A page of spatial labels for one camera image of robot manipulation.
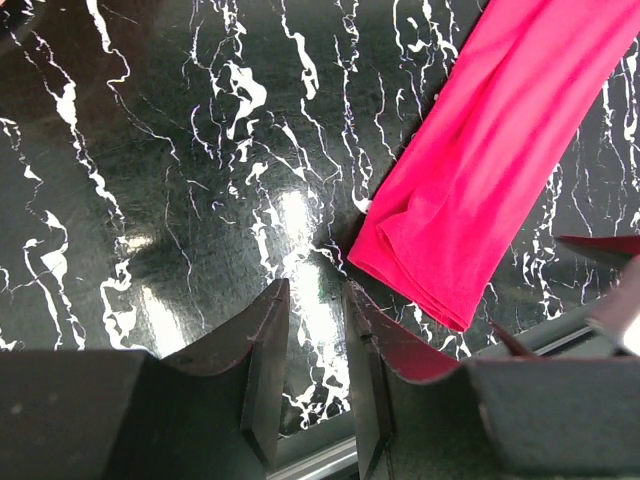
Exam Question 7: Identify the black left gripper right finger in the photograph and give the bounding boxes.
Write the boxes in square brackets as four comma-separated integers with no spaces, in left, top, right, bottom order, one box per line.
[343,282,639,479]

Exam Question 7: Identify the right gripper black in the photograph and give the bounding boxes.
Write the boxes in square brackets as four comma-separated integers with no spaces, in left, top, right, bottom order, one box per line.
[488,235,640,358]

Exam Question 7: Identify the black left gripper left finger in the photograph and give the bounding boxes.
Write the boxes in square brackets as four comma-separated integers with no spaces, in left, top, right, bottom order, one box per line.
[1,279,290,479]

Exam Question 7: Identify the red t shirt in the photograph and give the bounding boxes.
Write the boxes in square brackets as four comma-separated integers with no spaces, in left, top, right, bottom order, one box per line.
[348,1,639,332]

